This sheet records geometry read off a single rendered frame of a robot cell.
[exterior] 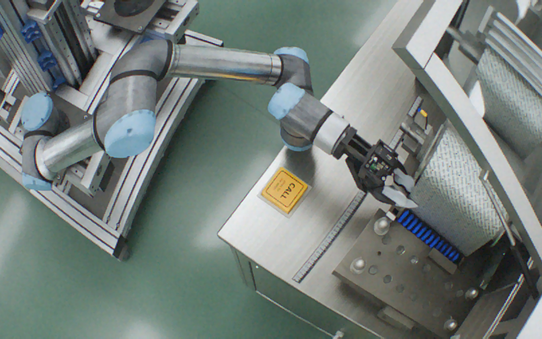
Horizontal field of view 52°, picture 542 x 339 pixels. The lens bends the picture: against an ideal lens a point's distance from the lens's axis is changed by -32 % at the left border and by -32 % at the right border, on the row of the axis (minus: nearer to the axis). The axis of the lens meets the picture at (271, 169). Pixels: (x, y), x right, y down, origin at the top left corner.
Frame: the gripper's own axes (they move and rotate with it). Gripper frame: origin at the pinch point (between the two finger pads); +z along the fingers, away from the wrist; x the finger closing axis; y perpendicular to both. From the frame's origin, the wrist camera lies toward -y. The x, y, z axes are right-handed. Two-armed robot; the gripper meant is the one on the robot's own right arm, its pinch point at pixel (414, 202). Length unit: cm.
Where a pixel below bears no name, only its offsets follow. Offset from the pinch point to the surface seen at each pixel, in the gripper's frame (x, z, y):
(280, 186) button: -10.2, -27.0, -16.6
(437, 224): -0.3, 8.2, -1.0
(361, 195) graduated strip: -0.9, -11.9, -18.9
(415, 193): -0.2, -1.1, 5.7
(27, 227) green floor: -73, -116, -109
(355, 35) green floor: 75, -52, -109
